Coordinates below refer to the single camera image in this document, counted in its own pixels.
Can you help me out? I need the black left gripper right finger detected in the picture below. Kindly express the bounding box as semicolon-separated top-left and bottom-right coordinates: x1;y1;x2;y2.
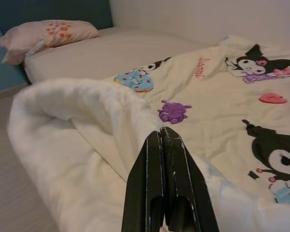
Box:
160;127;220;232

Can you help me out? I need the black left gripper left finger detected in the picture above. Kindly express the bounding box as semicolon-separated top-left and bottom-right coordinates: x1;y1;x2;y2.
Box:
121;130;165;232

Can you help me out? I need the pink pillow with orange dots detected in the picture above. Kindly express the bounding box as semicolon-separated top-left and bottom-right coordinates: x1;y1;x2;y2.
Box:
0;20;100;65

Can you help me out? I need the bed with beige sheet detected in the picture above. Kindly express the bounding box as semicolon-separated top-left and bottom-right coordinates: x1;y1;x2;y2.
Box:
23;26;208;86

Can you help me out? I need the grey-green upholstered headboard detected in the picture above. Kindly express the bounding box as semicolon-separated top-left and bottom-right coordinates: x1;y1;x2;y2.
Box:
0;0;114;33

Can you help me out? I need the cream cartoon print blanket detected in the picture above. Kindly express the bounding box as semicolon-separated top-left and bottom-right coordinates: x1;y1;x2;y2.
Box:
6;35;290;232

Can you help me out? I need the dark bed base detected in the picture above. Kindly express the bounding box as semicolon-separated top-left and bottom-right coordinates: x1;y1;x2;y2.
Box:
13;55;32;87

